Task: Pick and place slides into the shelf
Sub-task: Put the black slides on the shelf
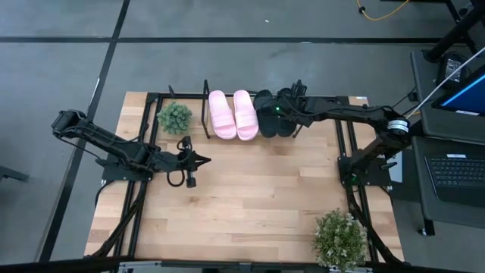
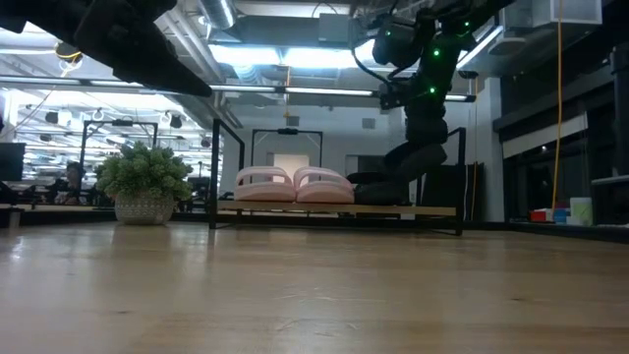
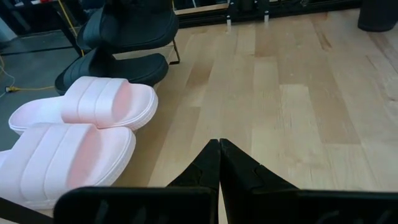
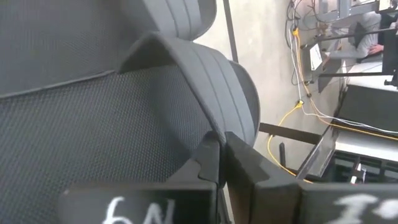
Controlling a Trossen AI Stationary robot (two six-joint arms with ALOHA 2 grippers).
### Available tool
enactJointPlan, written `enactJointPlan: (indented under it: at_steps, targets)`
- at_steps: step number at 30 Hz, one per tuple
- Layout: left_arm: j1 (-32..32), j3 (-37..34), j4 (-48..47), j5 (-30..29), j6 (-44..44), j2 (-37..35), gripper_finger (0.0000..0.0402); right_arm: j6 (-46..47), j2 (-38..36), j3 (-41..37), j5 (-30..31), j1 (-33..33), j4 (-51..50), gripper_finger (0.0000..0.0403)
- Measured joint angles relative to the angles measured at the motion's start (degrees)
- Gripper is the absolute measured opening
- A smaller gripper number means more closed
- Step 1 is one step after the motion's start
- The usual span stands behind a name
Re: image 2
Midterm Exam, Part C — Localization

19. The pink rubber slide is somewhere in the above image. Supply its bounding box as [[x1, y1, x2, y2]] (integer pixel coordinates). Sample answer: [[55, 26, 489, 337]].
[[293, 165, 356, 205], [233, 165, 297, 203]]

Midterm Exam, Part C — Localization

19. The black metal rig frame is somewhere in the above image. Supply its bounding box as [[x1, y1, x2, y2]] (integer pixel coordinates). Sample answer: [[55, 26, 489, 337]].
[[0, 204, 629, 245]]

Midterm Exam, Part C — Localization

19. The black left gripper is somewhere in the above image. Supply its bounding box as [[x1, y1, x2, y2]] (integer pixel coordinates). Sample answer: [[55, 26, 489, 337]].
[[73, 0, 214, 97]]

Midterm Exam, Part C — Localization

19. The person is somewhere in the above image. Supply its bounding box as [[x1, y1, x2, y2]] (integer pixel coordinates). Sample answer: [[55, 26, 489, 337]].
[[52, 160, 88, 206]]

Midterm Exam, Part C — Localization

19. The wooden shoe shelf black frame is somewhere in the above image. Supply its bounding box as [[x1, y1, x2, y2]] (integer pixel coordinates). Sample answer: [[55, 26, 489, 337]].
[[208, 118, 467, 237]]

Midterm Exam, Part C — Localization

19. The pale green container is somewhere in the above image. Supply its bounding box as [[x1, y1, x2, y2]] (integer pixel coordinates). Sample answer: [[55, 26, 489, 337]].
[[569, 197, 594, 226]]

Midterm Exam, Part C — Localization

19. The yellow cable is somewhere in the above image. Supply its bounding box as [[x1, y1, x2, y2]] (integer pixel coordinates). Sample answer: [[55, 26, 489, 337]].
[[549, 0, 564, 213]]

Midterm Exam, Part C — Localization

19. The small green potted plant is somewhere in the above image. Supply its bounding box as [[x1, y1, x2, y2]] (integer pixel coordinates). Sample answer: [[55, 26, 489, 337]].
[[95, 141, 194, 226]]

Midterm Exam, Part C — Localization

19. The black cabinet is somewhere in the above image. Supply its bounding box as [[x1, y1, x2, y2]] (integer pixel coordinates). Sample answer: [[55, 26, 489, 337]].
[[420, 162, 486, 221]]

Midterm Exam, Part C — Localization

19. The black background rig frame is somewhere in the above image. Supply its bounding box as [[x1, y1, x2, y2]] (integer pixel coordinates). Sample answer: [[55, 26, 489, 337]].
[[251, 128, 324, 168]]

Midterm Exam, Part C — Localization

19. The black slide sandal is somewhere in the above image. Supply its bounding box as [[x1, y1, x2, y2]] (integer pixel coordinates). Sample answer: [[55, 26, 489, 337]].
[[346, 170, 412, 206], [382, 141, 449, 191]]

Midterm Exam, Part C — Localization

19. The silver ceiling duct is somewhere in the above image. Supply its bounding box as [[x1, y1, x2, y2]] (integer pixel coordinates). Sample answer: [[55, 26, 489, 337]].
[[199, 0, 238, 30]]

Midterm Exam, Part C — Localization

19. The black background monitor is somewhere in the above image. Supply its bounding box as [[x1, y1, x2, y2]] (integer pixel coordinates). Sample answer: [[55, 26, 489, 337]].
[[0, 142, 27, 182]]

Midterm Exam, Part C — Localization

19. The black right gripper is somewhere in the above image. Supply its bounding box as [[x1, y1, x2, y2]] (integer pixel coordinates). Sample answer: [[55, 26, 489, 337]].
[[403, 95, 450, 148]]

